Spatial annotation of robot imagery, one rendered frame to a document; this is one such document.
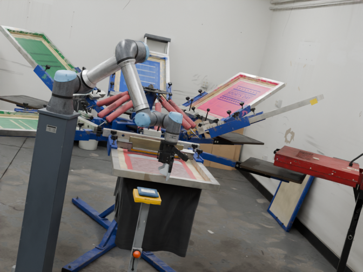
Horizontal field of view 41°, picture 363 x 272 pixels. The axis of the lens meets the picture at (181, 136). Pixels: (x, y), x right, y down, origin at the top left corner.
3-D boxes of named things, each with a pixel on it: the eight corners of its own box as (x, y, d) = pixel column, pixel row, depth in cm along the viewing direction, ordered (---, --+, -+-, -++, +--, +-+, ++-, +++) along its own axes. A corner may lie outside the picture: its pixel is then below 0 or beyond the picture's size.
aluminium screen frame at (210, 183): (219, 191, 267) (220, 184, 266) (112, 175, 255) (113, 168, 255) (191, 157, 343) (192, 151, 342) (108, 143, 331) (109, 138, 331)
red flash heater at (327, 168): (360, 178, 369) (364, 163, 367) (361, 191, 326) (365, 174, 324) (281, 157, 387) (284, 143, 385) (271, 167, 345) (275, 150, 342)
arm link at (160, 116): (143, 109, 257) (161, 114, 252) (154, 109, 267) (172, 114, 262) (141, 124, 259) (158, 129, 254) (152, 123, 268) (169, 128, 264)
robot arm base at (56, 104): (41, 109, 270) (44, 92, 269) (52, 107, 285) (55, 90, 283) (67, 115, 269) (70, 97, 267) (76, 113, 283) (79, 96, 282)
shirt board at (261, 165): (304, 182, 380) (307, 172, 379) (298, 192, 343) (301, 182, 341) (150, 138, 421) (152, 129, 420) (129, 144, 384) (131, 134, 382)
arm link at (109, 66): (60, 78, 283) (132, 34, 258) (78, 79, 296) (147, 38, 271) (67, 97, 281) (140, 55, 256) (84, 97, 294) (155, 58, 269)
